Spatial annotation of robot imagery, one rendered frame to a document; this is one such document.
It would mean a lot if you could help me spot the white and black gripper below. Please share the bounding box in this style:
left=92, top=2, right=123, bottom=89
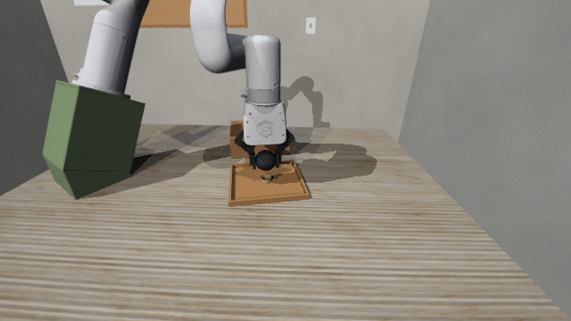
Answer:
left=234, top=100, right=295, bottom=169

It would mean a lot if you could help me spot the black ball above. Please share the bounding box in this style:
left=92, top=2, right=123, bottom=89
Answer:
left=255, top=150, right=276, bottom=171

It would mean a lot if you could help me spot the brown shallow rimmed tray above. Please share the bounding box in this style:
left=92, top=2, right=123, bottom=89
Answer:
left=228, top=160, right=310, bottom=207

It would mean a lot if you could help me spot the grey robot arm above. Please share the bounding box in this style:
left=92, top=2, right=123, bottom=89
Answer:
left=71, top=0, right=281, bottom=103

